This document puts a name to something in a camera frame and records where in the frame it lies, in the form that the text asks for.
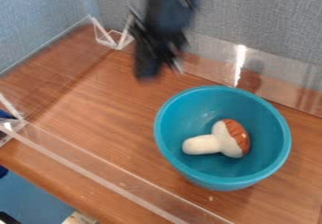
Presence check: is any blue plastic bowl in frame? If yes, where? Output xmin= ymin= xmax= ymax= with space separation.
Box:
xmin=154 ymin=86 xmax=291 ymax=191

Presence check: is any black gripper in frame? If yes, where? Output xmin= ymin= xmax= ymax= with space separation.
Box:
xmin=130 ymin=0 xmax=200 ymax=80

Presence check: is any clear acrylic front barrier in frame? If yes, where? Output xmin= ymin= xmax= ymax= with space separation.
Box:
xmin=0 ymin=93 xmax=234 ymax=224

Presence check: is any white brown toy mushroom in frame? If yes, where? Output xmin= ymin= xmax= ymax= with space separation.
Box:
xmin=183 ymin=119 xmax=250 ymax=158

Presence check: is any clear acrylic back barrier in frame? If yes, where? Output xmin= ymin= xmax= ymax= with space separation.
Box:
xmin=90 ymin=14 xmax=322 ymax=119

